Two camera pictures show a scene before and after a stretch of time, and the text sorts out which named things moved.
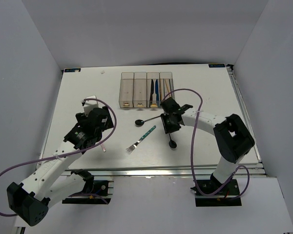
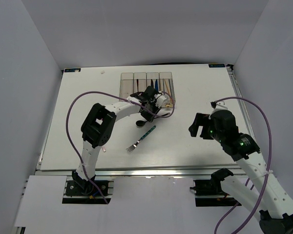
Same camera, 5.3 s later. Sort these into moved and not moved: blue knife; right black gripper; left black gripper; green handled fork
Moved: right black gripper; left black gripper
Not moved: blue knife; green handled fork
